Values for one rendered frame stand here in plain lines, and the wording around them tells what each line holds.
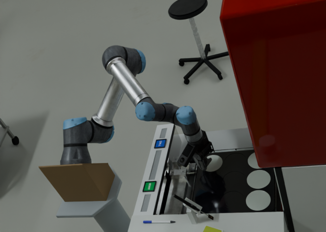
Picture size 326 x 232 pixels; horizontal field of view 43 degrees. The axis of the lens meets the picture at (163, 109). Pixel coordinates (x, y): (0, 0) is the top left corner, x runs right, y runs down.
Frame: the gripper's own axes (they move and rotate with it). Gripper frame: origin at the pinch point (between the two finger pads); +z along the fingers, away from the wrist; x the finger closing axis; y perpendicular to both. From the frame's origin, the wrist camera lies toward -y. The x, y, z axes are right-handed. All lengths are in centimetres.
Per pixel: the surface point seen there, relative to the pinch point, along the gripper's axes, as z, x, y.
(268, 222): -5.2, -43.3, -6.9
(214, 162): 1.3, -0.8, 6.6
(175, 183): 3.3, 7.8, -11.7
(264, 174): 1.3, -24.2, 13.8
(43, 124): 91, 258, -5
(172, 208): 3.3, -0.9, -22.1
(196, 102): 91, 132, 96
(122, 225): 37, 41, -37
